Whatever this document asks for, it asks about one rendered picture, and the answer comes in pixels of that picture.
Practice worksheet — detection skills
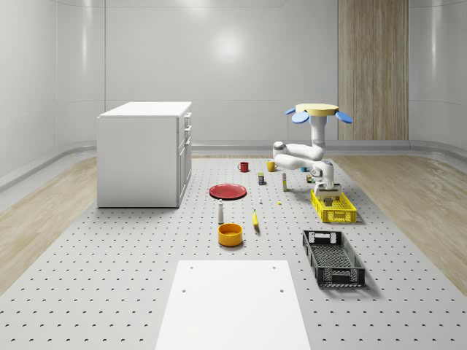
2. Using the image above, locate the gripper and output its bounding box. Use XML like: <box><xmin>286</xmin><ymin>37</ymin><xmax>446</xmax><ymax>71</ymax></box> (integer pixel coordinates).
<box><xmin>314</xmin><ymin>183</ymin><xmax>344</xmax><ymax>208</ymax></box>

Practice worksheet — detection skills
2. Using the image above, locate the red plate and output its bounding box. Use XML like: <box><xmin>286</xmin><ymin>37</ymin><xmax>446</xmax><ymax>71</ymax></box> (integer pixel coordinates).
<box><xmin>209</xmin><ymin>183</ymin><xmax>248</xmax><ymax>201</ymax></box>

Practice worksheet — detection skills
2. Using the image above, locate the yellow basket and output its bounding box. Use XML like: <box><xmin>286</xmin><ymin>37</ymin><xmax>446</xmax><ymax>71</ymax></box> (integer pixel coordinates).
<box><xmin>309</xmin><ymin>188</ymin><xmax>358</xmax><ymax>224</ymax></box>

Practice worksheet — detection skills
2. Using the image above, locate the white cabinet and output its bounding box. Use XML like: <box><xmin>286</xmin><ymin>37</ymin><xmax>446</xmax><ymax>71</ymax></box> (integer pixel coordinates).
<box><xmin>96</xmin><ymin>101</ymin><xmax>193</xmax><ymax>209</ymax></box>

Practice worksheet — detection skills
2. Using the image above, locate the white board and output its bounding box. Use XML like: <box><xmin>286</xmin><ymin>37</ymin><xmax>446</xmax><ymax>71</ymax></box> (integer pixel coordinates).
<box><xmin>154</xmin><ymin>260</ymin><xmax>312</xmax><ymax>350</ymax></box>

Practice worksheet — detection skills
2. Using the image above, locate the yellow bowl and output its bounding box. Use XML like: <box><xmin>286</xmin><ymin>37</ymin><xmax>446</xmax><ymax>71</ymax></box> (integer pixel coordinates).
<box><xmin>217</xmin><ymin>222</ymin><xmax>244</xmax><ymax>248</ymax></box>

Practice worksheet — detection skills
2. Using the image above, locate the dark grey basket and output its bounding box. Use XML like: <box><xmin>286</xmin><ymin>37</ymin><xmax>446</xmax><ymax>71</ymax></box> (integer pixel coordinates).
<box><xmin>301</xmin><ymin>230</ymin><xmax>366</xmax><ymax>288</ymax></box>

